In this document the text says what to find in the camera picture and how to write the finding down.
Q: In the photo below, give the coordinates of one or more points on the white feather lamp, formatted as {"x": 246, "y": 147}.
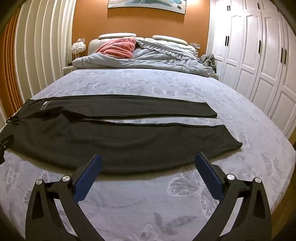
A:
{"x": 78, "y": 47}

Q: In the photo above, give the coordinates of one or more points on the white and orange curtain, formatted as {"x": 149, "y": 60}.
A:
{"x": 41, "y": 46}

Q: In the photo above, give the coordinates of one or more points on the white nightstand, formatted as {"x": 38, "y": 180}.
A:
{"x": 67, "y": 69}

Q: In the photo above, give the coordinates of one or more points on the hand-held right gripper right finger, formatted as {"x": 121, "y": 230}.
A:
{"x": 209, "y": 177}

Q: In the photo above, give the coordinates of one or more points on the framed wall picture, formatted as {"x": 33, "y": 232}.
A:
{"x": 148, "y": 3}

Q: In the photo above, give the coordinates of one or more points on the grey crumpled cloth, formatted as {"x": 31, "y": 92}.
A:
{"x": 208, "y": 60}

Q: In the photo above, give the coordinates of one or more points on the dark grey pants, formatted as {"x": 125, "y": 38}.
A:
{"x": 115, "y": 143}

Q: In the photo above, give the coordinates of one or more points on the grey ruffled duvet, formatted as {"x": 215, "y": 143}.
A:
{"x": 157, "y": 60}

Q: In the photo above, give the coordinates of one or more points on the white wardrobe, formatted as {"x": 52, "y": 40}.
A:
{"x": 254, "y": 58}

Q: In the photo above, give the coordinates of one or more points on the bed with butterfly sheet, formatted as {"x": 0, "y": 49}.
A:
{"x": 148, "y": 92}

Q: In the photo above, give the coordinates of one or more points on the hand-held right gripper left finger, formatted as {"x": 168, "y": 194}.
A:
{"x": 89, "y": 176}

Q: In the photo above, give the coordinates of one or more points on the pink blanket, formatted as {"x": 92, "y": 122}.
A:
{"x": 116, "y": 47}

